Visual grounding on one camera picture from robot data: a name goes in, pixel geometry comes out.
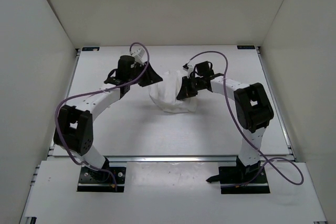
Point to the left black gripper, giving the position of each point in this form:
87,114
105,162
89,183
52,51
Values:
152,77

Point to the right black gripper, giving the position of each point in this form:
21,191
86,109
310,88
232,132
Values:
185,92

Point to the white pleated skirt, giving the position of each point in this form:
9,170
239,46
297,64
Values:
164,93

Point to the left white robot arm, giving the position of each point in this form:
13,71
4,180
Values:
74,132

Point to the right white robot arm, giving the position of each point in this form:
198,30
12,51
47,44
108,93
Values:
253,108

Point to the right blue corner label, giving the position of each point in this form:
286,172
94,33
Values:
245,47

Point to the blue corner label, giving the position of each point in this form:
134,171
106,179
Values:
245,47
90,48

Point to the left blue corner label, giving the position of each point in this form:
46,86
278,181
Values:
90,48

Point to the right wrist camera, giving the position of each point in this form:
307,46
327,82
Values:
189,68

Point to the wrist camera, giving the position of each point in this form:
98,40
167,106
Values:
138,56
189,68

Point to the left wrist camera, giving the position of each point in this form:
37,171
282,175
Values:
138,56

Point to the aluminium front rail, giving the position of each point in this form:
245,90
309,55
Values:
172,159

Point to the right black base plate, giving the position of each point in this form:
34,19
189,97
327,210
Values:
240,179

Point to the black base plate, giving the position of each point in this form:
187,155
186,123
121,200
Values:
92,181
240,179

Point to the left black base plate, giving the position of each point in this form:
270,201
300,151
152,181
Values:
92,181

